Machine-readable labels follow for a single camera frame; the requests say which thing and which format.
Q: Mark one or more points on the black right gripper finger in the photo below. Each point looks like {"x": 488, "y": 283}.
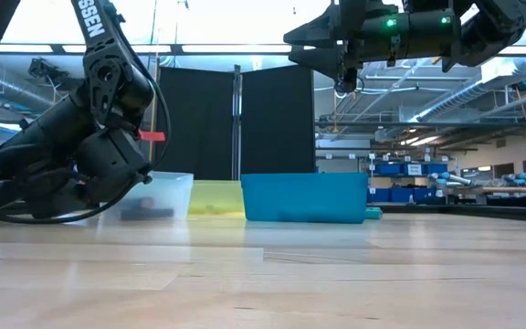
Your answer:
{"x": 322, "y": 34}
{"x": 322, "y": 59}

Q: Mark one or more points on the clear plastic bin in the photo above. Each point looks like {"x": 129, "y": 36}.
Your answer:
{"x": 171, "y": 192}

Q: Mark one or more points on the teal block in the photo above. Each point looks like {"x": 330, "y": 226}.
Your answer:
{"x": 374, "y": 214}

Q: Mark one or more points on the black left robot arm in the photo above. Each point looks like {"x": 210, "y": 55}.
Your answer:
{"x": 121, "y": 91}

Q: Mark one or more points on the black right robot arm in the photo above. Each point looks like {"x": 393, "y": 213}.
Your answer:
{"x": 432, "y": 32}

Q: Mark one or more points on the black partition panel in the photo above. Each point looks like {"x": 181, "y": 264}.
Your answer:
{"x": 276, "y": 119}
{"x": 199, "y": 128}

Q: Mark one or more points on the overhead LED light bar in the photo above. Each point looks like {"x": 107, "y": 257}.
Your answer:
{"x": 245, "y": 48}

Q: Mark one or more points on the red tape tag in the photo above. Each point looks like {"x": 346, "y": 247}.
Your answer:
{"x": 152, "y": 136}

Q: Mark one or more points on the blue plastic bin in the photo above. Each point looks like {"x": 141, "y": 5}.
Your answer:
{"x": 306, "y": 198}

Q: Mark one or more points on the shelf with blue bins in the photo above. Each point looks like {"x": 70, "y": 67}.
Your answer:
{"x": 391, "y": 195}

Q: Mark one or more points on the yellow plastic bin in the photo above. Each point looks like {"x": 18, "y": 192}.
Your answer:
{"x": 217, "y": 196}

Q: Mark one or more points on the wooden workbench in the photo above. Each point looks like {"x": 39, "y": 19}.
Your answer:
{"x": 509, "y": 189}

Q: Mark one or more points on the black ceiling camera rig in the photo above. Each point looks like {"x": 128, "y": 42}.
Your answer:
{"x": 347, "y": 86}
{"x": 44, "y": 68}

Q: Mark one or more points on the silver ventilation duct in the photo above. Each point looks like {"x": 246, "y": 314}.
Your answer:
{"x": 25, "y": 89}
{"x": 464, "y": 93}

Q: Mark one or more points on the metal post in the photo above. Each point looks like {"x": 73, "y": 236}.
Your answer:
{"x": 236, "y": 137}

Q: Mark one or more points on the black table frame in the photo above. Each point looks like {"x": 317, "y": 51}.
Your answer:
{"x": 473, "y": 211}

